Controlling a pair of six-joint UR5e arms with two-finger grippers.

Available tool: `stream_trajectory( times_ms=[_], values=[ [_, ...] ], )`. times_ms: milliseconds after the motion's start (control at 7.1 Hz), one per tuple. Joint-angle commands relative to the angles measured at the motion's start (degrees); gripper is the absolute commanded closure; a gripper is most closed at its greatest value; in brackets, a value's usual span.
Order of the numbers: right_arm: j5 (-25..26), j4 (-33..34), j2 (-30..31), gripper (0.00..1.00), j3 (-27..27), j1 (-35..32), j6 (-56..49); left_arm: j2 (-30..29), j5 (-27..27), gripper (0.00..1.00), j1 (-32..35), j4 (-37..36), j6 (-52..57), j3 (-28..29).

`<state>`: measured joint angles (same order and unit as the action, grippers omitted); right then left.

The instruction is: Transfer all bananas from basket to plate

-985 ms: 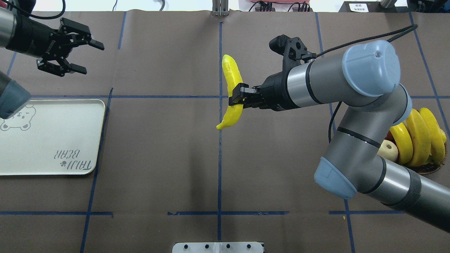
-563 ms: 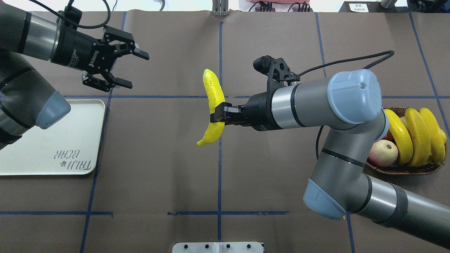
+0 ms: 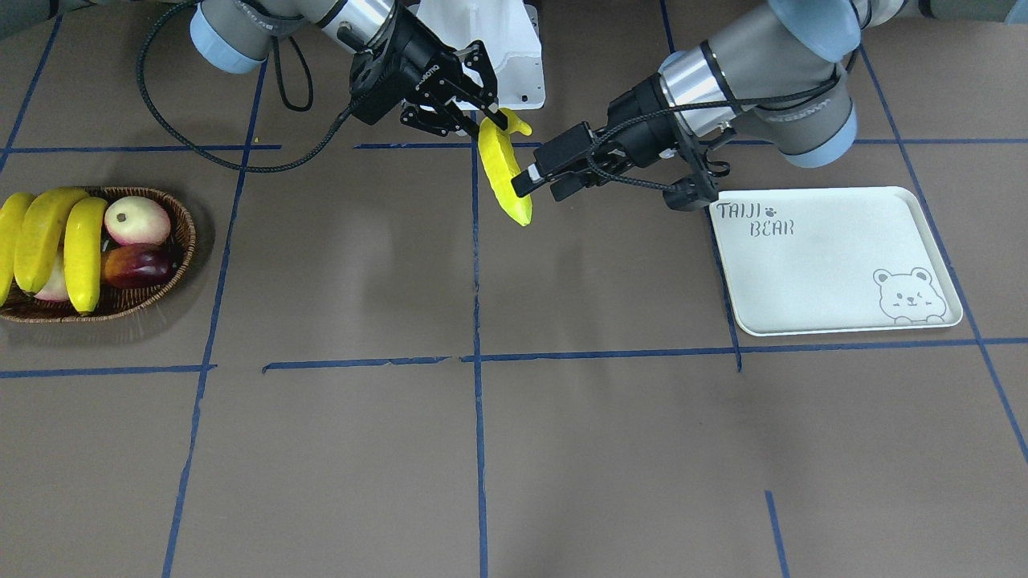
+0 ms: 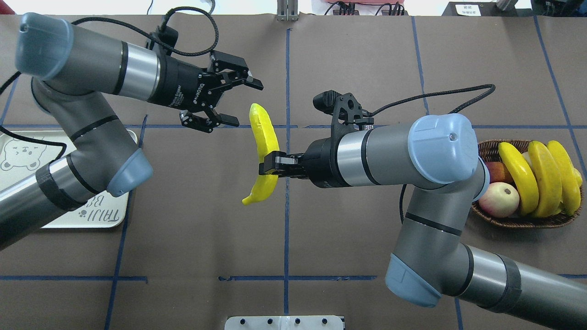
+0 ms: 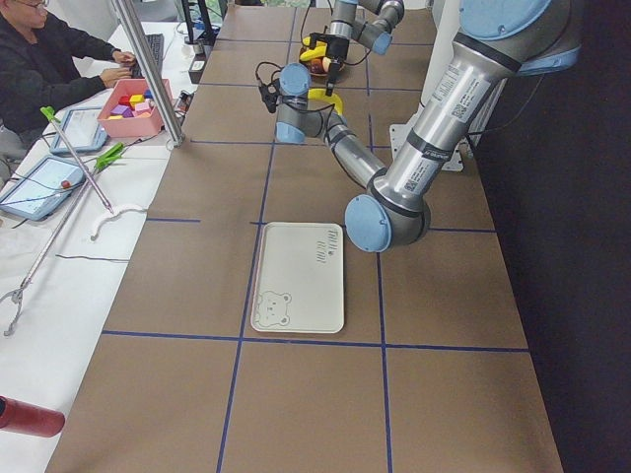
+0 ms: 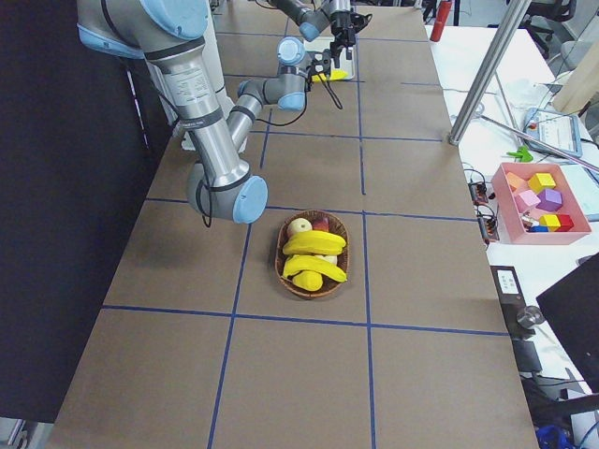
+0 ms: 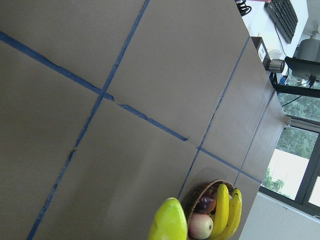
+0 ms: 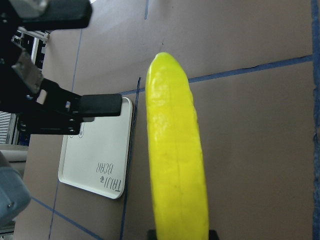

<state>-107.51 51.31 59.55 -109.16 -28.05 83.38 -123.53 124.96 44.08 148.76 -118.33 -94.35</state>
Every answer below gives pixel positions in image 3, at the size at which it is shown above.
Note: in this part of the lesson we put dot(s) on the yellow banana with grey tip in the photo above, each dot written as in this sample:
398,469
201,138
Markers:
81,253

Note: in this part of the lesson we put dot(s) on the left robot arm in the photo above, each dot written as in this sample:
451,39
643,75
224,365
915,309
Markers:
779,73

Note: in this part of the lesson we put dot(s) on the brown wicker basket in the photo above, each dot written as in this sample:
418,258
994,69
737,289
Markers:
116,303

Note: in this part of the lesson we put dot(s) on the white bear tray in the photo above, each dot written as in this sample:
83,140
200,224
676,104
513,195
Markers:
832,260

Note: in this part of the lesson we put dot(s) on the yellow banana middle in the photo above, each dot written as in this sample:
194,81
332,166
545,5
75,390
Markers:
42,228

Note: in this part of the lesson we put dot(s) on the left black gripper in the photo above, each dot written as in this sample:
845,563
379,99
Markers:
640,111

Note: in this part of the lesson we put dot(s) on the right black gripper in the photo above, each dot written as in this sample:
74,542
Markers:
404,50

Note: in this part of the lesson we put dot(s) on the yellow green mango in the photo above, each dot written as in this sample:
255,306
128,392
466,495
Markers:
12,214

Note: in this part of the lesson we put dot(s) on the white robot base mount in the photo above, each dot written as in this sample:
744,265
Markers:
511,34

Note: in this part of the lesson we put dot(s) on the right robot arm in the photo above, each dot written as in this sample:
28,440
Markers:
237,36

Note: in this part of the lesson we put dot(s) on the dark red mango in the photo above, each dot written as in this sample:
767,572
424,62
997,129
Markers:
136,266

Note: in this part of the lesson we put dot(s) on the bright yellow banana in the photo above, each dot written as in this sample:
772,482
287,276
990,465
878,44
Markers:
501,167

